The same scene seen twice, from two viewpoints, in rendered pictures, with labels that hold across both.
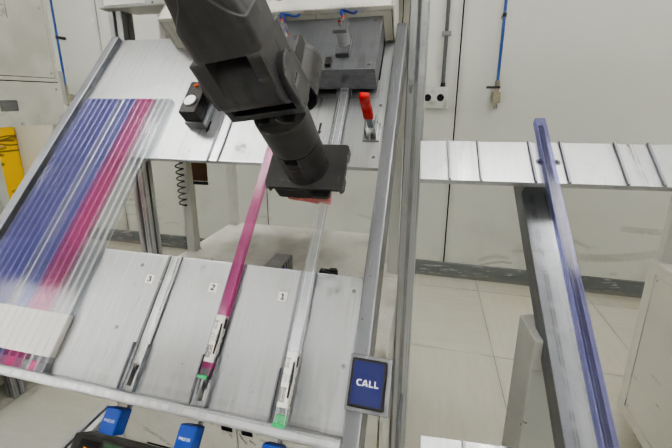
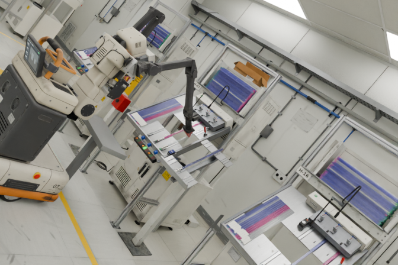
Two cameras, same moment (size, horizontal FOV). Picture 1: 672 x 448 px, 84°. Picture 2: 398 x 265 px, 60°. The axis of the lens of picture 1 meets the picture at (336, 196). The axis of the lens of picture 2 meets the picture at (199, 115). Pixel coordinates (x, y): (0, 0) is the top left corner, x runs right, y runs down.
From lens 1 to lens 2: 254 cm
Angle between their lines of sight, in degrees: 27
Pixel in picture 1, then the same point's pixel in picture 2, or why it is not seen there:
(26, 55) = (172, 73)
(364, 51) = (215, 124)
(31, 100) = (163, 83)
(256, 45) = (188, 111)
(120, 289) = (154, 126)
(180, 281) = (162, 131)
